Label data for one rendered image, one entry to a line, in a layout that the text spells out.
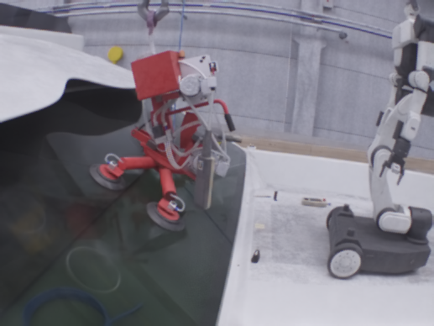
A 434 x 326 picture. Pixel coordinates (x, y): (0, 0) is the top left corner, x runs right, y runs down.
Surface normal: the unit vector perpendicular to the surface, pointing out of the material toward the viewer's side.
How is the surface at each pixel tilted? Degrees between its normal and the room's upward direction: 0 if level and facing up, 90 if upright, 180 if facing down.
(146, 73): 90
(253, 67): 90
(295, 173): 90
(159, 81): 90
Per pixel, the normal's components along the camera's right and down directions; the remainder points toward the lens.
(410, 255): 0.07, 0.28
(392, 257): -0.27, 0.23
